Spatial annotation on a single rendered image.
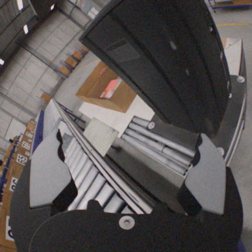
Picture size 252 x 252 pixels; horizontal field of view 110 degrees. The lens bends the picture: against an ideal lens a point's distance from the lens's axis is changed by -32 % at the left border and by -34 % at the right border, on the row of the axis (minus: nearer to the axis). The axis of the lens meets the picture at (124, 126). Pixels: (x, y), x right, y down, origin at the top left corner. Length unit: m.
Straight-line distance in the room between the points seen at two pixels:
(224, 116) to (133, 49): 0.27
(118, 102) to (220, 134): 0.39
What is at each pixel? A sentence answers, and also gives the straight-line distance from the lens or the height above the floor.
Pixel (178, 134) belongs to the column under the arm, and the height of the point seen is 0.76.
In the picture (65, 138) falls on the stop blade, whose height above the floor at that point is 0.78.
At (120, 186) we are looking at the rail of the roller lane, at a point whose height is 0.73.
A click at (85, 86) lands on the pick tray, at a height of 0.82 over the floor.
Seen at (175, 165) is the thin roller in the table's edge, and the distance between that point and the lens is 0.34.
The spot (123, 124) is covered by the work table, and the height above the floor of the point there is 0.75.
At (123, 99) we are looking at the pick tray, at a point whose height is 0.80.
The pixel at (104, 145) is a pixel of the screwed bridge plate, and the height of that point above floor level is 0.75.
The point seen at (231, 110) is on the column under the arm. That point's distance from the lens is 0.36.
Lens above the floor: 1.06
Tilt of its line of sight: 37 degrees down
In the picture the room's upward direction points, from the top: 54 degrees counter-clockwise
